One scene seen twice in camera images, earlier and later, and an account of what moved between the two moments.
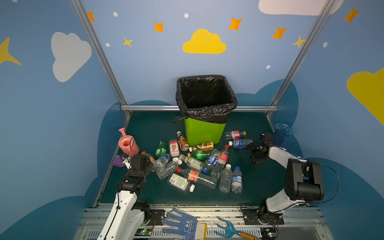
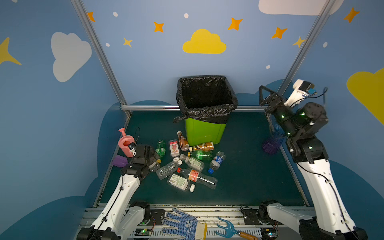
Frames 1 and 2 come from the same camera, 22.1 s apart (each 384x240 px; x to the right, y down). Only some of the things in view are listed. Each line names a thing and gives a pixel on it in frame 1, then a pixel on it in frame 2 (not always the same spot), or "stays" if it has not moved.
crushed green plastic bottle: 161,149 stays
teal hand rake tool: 230,232 stays
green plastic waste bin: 197,132 stays
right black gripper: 258,153 to 274,103
